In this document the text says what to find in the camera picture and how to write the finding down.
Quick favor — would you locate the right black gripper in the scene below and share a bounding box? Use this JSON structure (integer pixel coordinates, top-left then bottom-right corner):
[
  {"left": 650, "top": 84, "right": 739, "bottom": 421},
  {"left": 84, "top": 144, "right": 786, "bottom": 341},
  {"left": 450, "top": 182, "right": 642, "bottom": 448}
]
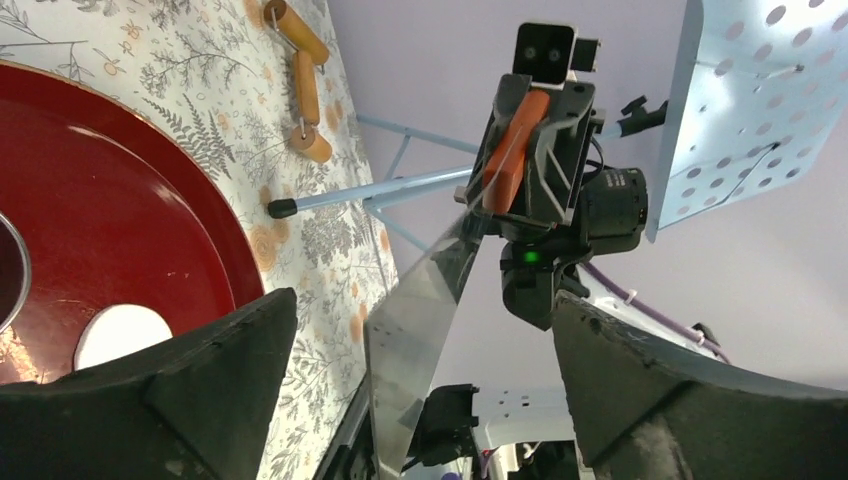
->
[{"left": 466, "top": 74, "right": 604, "bottom": 231}]

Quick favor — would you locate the light blue perforated panel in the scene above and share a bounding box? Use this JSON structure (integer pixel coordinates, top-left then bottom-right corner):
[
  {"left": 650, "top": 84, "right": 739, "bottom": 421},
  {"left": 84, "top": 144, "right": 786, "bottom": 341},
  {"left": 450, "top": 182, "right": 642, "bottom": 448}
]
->
[{"left": 645, "top": 0, "right": 847, "bottom": 241}]

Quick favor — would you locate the light blue tripod stand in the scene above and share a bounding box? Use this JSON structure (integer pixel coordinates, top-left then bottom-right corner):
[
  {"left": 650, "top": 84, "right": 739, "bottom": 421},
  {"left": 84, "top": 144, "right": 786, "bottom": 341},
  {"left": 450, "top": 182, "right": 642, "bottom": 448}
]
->
[{"left": 267, "top": 129, "right": 649, "bottom": 268}]

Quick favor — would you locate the white dough ball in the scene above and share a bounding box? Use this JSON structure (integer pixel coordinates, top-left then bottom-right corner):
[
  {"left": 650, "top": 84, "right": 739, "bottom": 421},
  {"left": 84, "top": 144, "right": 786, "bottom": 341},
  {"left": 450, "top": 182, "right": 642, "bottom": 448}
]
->
[{"left": 73, "top": 304, "right": 173, "bottom": 371}]

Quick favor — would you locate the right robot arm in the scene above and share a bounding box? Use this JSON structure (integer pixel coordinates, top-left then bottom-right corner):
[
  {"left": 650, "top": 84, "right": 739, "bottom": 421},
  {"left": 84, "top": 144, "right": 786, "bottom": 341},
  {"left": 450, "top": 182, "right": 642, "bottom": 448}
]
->
[{"left": 416, "top": 73, "right": 648, "bottom": 374}]

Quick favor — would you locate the wooden double-ended roller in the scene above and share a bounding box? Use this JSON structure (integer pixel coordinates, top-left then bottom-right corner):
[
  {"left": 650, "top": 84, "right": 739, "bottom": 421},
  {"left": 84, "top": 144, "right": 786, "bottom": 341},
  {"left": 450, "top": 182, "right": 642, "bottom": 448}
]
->
[{"left": 263, "top": 0, "right": 333, "bottom": 164}]

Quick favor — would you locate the round red tray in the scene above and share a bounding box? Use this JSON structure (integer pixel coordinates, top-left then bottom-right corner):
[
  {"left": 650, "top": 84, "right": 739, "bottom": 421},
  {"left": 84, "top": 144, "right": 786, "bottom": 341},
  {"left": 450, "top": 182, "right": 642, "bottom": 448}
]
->
[{"left": 1, "top": 62, "right": 263, "bottom": 384}]

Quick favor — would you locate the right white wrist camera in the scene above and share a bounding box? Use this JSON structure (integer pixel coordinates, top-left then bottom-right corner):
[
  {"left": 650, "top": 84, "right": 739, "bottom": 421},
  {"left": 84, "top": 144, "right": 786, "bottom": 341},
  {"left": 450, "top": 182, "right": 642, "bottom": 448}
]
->
[{"left": 511, "top": 22, "right": 601, "bottom": 85}]

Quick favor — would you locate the scraper with orange handle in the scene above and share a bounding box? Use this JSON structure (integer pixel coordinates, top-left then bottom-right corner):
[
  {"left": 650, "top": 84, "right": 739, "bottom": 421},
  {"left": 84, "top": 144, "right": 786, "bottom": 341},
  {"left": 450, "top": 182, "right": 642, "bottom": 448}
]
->
[{"left": 364, "top": 89, "right": 551, "bottom": 479}]

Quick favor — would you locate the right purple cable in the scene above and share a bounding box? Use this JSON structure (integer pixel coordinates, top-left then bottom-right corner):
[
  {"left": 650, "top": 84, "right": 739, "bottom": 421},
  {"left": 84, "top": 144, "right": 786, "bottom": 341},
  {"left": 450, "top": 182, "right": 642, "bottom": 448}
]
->
[{"left": 579, "top": 260, "right": 733, "bottom": 366}]

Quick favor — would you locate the round metal cutter ring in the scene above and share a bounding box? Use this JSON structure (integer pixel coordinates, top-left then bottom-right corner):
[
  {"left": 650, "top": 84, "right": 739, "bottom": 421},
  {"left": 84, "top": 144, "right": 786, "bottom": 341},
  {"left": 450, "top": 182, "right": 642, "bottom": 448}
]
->
[{"left": 0, "top": 210, "right": 33, "bottom": 336}]

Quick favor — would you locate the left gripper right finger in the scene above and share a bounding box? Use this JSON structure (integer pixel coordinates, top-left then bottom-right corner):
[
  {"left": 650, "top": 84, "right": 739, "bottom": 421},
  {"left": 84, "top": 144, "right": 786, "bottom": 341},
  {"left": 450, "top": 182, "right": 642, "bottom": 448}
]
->
[{"left": 552, "top": 293, "right": 847, "bottom": 479}]

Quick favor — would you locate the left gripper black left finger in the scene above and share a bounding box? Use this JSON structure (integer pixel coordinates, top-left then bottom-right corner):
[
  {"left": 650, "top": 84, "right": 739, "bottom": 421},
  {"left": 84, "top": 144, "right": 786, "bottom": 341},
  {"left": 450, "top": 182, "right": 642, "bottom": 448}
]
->
[{"left": 1, "top": 288, "right": 298, "bottom": 479}]

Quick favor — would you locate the floral patterned table mat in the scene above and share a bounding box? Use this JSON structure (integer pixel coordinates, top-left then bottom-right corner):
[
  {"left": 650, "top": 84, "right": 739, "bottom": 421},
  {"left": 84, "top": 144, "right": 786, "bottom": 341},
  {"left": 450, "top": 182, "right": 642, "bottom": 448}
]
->
[{"left": 0, "top": 0, "right": 402, "bottom": 480}]

